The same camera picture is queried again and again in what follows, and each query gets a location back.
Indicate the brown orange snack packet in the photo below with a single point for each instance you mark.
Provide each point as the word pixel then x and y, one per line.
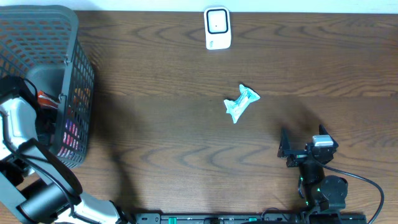
pixel 47 101

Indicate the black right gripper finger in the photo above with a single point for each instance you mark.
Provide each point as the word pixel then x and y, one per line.
pixel 323 133
pixel 284 146

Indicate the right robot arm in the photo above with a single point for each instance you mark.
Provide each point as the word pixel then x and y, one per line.
pixel 324 194

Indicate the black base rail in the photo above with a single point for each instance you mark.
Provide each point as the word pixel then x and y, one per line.
pixel 272 217

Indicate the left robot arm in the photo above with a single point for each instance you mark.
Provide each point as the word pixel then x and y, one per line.
pixel 36 187

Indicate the grey plastic mesh basket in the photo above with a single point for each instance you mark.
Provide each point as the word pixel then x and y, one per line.
pixel 40 43

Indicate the teal snack packet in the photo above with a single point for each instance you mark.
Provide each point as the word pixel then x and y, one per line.
pixel 237 107

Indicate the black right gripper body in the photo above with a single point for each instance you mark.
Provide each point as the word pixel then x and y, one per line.
pixel 297 157

